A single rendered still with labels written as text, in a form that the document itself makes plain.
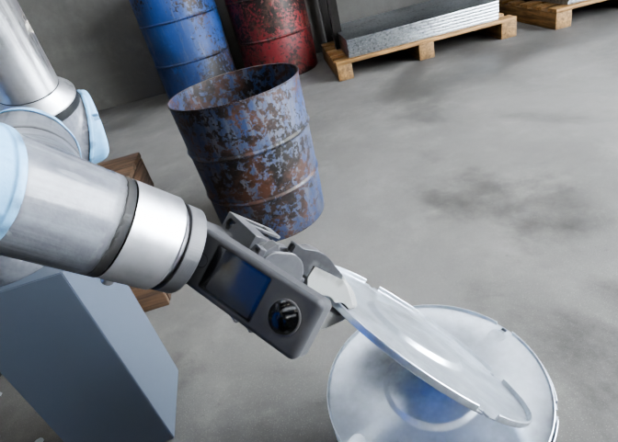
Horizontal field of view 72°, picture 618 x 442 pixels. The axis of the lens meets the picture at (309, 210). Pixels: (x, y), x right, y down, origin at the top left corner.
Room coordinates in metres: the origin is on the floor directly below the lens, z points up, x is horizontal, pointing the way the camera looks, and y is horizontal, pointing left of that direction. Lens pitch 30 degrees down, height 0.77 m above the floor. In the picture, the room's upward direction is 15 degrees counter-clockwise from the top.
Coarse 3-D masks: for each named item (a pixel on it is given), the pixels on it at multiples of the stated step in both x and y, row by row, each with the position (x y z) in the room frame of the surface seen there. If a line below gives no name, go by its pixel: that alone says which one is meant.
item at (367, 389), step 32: (448, 320) 0.46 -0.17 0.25; (480, 320) 0.45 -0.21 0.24; (352, 352) 0.45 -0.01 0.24; (480, 352) 0.39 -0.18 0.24; (512, 352) 0.38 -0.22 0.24; (352, 384) 0.40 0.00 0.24; (384, 384) 0.38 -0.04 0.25; (416, 384) 0.37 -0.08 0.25; (512, 384) 0.33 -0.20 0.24; (544, 384) 0.32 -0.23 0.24; (352, 416) 0.35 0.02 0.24; (384, 416) 0.34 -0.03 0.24; (416, 416) 0.32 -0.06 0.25; (448, 416) 0.31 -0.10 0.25; (480, 416) 0.30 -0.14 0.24; (544, 416) 0.28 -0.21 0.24
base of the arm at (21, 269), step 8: (0, 256) 0.58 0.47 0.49; (0, 264) 0.58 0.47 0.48; (8, 264) 0.58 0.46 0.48; (16, 264) 0.58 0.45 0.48; (24, 264) 0.58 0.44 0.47; (32, 264) 0.59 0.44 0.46; (0, 272) 0.57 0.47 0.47; (8, 272) 0.57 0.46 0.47; (16, 272) 0.58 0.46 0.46; (24, 272) 0.58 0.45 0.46; (32, 272) 0.59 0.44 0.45; (0, 280) 0.57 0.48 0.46; (8, 280) 0.57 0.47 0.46; (16, 280) 0.57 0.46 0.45
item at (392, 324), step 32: (352, 288) 0.43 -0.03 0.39; (352, 320) 0.29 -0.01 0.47; (384, 320) 0.34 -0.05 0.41; (416, 320) 0.43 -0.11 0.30; (384, 352) 0.26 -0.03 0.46; (416, 352) 0.30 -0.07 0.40; (448, 352) 0.33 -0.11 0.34; (448, 384) 0.25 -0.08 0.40; (480, 384) 0.29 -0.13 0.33; (512, 416) 0.24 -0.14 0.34
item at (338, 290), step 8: (312, 272) 0.31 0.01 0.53; (320, 272) 0.31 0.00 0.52; (304, 280) 0.31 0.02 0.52; (312, 280) 0.31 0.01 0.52; (320, 280) 0.31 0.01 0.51; (328, 280) 0.31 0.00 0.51; (336, 280) 0.32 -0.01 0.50; (344, 280) 0.32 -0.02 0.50; (312, 288) 0.31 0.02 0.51; (320, 288) 0.31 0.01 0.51; (328, 288) 0.31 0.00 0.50; (336, 288) 0.32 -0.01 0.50; (344, 288) 0.32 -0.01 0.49; (328, 296) 0.31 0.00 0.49; (336, 296) 0.32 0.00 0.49; (344, 296) 0.32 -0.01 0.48; (352, 296) 0.33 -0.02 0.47; (344, 304) 0.32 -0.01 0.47; (352, 304) 0.32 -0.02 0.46
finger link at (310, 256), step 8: (288, 248) 0.31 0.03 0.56; (296, 248) 0.31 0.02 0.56; (304, 248) 0.31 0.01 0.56; (312, 248) 0.32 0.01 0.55; (304, 256) 0.31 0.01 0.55; (312, 256) 0.31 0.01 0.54; (320, 256) 0.31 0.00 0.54; (304, 264) 0.31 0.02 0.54; (312, 264) 0.31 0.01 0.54; (320, 264) 0.31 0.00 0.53; (328, 264) 0.32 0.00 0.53; (304, 272) 0.31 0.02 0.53; (328, 272) 0.32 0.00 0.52; (336, 272) 0.32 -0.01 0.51
